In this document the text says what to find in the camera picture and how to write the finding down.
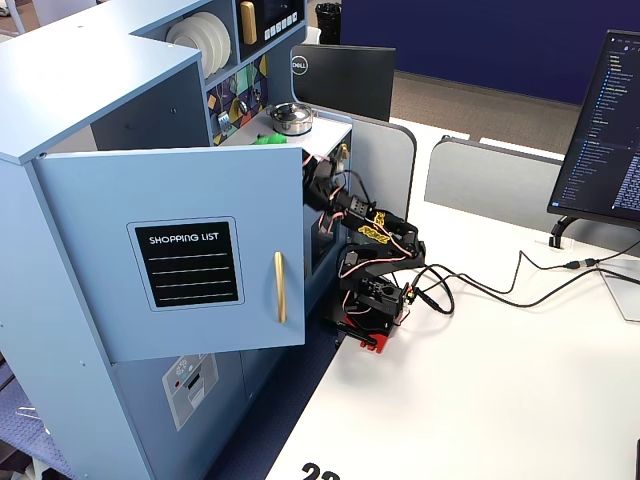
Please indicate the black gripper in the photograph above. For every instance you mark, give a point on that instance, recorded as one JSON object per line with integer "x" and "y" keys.
{"x": 316, "y": 186}

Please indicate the green toy pineapple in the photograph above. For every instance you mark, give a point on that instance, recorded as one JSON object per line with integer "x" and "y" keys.
{"x": 271, "y": 140}

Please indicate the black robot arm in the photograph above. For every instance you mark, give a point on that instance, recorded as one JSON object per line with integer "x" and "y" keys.
{"x": 402, "y": 235}

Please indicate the blue cabinet door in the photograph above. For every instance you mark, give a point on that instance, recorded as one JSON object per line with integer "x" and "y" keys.
{"x": 100, "y": 300}

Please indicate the gold stove knob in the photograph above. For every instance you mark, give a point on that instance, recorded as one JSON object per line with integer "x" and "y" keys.
{"x": 344, "y": 152}

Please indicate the gray desk divider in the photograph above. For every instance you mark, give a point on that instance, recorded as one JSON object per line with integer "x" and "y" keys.
{"x": 380, "y": 170}
{"x": 475, "y": 185}

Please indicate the silver pot with lid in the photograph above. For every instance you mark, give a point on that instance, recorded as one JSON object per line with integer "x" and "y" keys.
{"x": 290, "y": 116}

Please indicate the black Dell monitor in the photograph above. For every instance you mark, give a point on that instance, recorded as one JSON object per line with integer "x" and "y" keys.
{"x": 350, "y": 80}

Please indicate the toy ladle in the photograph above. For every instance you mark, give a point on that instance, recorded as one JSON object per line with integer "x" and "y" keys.
{"x": 242, "y": 106}

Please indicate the toy spatula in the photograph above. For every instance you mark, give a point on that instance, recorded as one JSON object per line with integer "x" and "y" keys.
{"x": 223, "y": 120}

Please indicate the colourful patterned backsplash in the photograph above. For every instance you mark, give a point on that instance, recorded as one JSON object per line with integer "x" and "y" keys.
{"x": 250, "y": 77}

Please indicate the red table clamp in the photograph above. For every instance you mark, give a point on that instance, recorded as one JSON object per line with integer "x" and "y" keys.
{"x": 376, "y": 342}

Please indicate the black trash bin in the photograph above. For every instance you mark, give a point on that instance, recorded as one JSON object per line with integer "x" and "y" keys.
{"x": 328, "y": 22}

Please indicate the black shopping list board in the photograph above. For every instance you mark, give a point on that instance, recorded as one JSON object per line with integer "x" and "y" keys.
{"x": 190, "y": 285}

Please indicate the white plate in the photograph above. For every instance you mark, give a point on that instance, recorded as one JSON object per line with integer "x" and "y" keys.
{"x": 214, "y": 52}
{"x": 177, "y": 36}
{"x": 226, "y": 42}

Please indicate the black toy microwave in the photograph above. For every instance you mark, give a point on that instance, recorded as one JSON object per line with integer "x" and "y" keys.
{"x": 280, "y": 15}

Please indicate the blue toy kitchen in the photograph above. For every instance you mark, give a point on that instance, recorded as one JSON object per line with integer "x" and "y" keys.
{"x": 75, "y": 75}

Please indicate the black monitor showing code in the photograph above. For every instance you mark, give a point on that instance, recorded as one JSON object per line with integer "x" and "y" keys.
{"x": 605, "y": 140}

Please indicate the silver laptop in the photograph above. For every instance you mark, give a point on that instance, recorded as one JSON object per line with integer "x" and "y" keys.
{"x": 625, "y": 300}

